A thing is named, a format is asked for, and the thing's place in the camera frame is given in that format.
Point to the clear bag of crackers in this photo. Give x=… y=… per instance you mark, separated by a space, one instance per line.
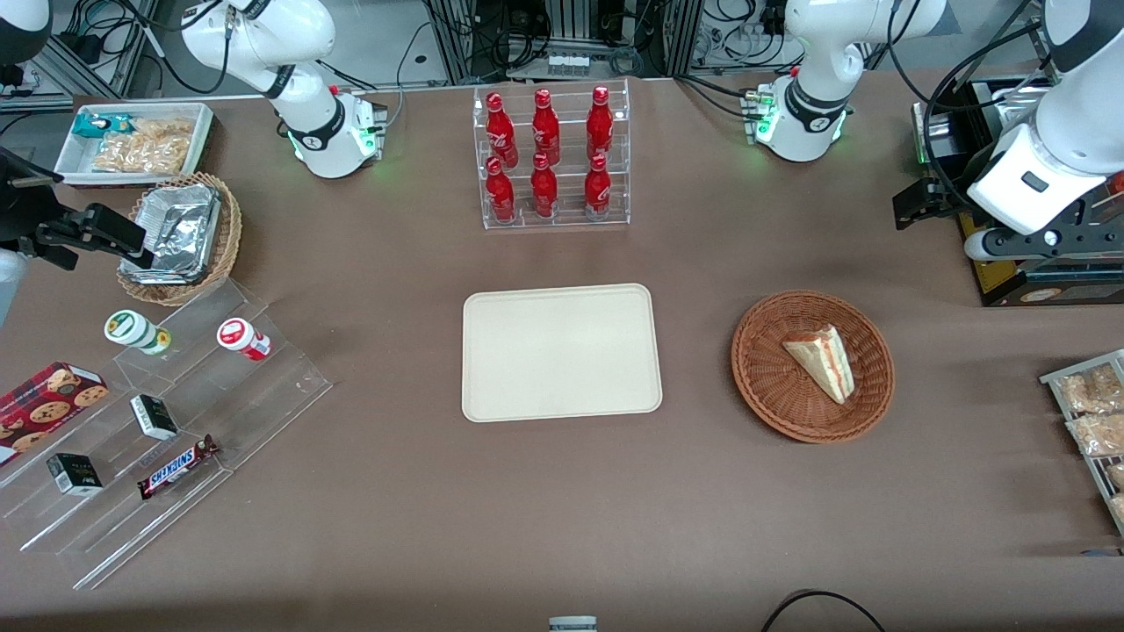
x=167 y=130
x=132 y=158

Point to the white plastic bin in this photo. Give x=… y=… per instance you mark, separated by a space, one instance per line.
x=75 y=167

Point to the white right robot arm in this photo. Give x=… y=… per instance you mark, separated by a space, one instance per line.
x=263 y=35

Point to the clear acrylic stepped shelf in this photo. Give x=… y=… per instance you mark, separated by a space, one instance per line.
x=246 y=412

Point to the clear acrylic bottle rack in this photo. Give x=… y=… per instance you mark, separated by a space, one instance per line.
x=553 y=224

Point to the red white lidded cup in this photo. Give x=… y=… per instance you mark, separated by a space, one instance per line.
x=239 y=338

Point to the red cola bottle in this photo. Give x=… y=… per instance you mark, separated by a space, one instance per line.
x=543 y=191
x=545 y=127
x=600 y=123
x=500 y=127
x=597 y=191
x=500 y=195

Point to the teal snack packet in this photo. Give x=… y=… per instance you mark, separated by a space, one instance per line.
x=92 y=125

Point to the stacked aluminium foil containers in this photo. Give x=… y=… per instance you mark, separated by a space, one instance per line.
x=180 y=230

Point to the white power strip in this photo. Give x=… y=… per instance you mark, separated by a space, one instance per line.
x=568 y=61

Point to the round dark brown wicker basket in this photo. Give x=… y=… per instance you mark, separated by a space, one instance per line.
x=764 y=369

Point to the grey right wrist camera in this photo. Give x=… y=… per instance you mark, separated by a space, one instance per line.
x=9 y=285

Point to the clear bag of pastries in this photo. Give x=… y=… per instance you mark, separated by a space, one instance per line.
x=1098 y=434
x=1115 y=476
x=1093 y=388
x=1118 y=509

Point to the Snickers chocolate bar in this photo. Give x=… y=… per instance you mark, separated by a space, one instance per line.
x=176 y=467

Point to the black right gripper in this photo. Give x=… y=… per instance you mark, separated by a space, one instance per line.
x=19 y=213

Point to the aluminium profile frame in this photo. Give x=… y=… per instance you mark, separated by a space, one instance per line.
x=676 y=35

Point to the small black carton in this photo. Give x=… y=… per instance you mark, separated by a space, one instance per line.
x=75 y=474
x=154 y=417

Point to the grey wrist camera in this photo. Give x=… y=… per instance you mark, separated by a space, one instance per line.
x=9 y=285
x=976 y=247

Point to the beige rectangular tray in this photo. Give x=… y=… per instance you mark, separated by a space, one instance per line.
x=562 y=351

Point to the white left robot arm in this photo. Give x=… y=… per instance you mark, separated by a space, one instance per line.
x=825 y=44

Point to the triangular wrapped sandwich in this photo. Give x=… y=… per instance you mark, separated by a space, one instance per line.
x=821 y=358

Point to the small grey device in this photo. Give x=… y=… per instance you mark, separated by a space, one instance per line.
x=572 y=624

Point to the green white lidded cup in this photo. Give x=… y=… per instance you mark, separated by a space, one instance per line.
x=132 y=329

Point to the light tan wicker basket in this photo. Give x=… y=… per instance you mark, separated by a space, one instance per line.
x=230 y=237

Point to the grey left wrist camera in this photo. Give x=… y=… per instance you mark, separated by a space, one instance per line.
x=976 y=247

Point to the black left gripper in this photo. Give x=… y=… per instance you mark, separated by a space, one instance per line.
x=952 y=198

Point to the red tartan cookie box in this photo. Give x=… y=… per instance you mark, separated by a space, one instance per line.
x=48 y=404

